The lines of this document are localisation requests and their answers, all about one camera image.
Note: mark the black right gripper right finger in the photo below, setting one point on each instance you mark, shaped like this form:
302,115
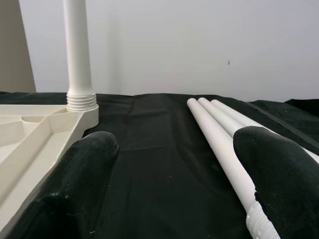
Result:
286,189

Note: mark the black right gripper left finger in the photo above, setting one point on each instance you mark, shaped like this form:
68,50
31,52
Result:
67,194

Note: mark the white plastic children table top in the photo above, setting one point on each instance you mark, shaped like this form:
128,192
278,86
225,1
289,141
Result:
37,139

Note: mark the white plastic table leg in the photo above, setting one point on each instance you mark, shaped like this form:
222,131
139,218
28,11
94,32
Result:
77,49
219,154
231,113
219,117

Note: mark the black table cloth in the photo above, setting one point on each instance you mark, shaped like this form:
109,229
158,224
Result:
154,161

